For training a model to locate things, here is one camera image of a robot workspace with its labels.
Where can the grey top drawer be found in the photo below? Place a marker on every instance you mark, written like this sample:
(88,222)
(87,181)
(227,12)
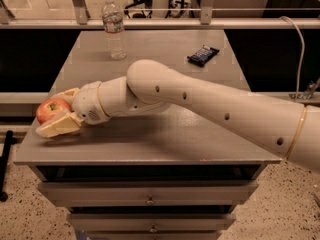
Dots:
(148,194)

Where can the clear plastic water bottle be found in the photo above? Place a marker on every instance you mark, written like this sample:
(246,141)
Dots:
(112,19)

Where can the blue rxbar wrapper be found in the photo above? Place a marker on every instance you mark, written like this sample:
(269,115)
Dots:
(202,56)

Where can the grey drawer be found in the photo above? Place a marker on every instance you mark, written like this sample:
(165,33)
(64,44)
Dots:
(148,194)
(137,236)
(150,222)

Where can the red apple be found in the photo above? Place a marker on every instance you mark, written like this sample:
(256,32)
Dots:
(50,108)

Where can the grey bottom drawer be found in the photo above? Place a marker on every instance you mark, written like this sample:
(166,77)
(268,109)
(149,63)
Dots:
(137,236)

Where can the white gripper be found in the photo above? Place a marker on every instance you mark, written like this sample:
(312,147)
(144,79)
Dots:
(87,103)

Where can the metal railing frame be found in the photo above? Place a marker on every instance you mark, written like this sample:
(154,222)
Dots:
(85,14)

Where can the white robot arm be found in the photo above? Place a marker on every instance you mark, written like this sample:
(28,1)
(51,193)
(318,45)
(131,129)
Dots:
(283,127)

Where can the black pole with wheel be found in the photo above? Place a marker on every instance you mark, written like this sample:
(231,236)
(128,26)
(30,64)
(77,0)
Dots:
(8,142)

